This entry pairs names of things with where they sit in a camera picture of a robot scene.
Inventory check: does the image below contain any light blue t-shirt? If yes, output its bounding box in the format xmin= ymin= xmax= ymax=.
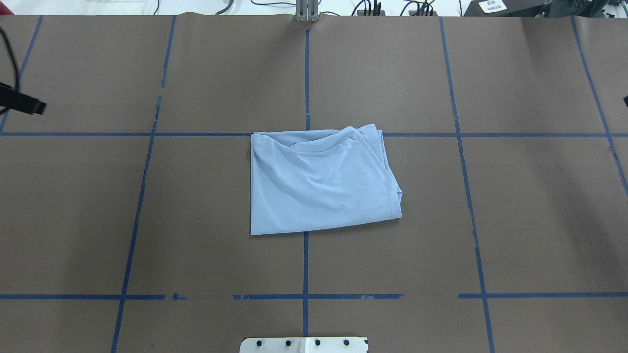
xmin=250 ymin=124 xmax=402 ymax=235

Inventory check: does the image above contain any aluminium frame post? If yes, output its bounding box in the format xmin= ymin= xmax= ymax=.
xmin=295 ymin=0 xmax=320 ymax=23

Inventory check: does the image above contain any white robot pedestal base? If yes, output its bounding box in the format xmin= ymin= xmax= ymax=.
xmin=239 ymin=336 xmax=369 ymax=353

